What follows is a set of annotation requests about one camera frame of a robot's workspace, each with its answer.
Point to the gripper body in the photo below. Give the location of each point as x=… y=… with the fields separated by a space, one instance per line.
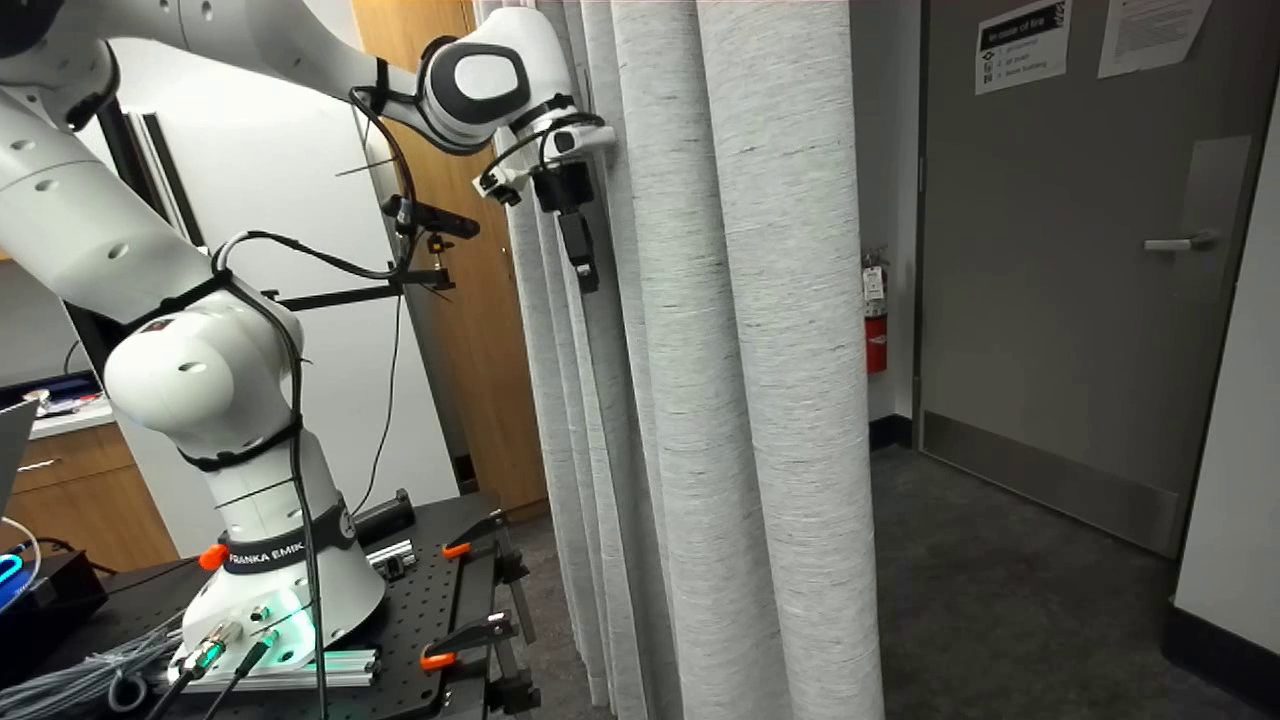
x=565 y=187

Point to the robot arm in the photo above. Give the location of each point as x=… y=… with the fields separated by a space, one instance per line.
x=60 y=210

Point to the white pleated curtain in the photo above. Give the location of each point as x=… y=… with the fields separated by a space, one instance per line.
x=760 y=350

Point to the wooden panel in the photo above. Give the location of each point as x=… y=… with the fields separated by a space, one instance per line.
x=490 y=400

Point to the red fire extinguisher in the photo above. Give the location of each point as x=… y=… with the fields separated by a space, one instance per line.
x=876 y=340

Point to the black clamp with orange tip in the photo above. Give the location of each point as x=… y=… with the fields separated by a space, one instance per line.
x=470 y=640
x=475 y=535

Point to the black block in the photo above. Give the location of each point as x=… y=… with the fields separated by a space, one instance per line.
x=385 y=518

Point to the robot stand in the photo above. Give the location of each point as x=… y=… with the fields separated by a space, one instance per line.
x=420 y=610

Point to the paper notice with black header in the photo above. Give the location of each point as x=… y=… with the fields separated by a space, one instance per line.
x=1022 y=45

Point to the grey door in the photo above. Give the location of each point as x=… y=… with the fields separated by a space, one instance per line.
x=1060 y=300

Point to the wooden drawer cabinet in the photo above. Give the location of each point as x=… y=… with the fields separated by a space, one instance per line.
x=80 y=500

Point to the white paper notice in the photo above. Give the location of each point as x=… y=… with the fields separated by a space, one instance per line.
x=1150 y=35

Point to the grey laptop lid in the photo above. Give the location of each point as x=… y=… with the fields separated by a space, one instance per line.
x=12 y=450

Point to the black box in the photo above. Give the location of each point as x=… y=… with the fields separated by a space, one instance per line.
x=50 y=610

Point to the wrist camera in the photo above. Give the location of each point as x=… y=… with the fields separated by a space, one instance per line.
x=503 y=182

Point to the camera on mount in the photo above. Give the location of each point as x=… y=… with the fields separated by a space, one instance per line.
x=430 y=217

